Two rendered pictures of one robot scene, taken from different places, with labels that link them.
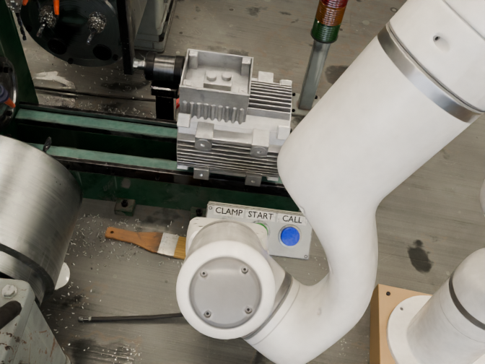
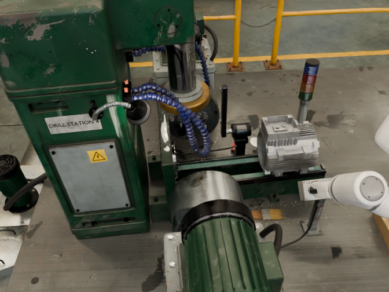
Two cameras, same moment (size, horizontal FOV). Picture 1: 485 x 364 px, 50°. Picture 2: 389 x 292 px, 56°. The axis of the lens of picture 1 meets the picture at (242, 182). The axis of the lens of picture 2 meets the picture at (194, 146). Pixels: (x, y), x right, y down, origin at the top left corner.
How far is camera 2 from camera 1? 0.62 m
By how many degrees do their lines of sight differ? 10
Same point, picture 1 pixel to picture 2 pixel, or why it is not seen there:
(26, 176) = (229, 185)
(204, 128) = (281, 150)
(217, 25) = (235, 105)
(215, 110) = (283, 141)
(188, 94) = (272, 137)
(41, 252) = not seen: hidden behind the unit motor
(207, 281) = (365, 185)
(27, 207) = (235, 197)
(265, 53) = (265, 113)
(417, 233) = not seen: hidden behind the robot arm
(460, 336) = not seen: outside the picture
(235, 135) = (294, 150)
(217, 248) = (364, 174)
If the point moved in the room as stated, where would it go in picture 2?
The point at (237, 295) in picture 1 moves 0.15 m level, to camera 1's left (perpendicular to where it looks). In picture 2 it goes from (376, 188) to (314, 192)
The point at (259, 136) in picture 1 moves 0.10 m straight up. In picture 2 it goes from (306, 148) to (311, 128)
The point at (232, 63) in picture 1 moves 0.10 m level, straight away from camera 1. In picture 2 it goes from (282, 119) to (274, 104)
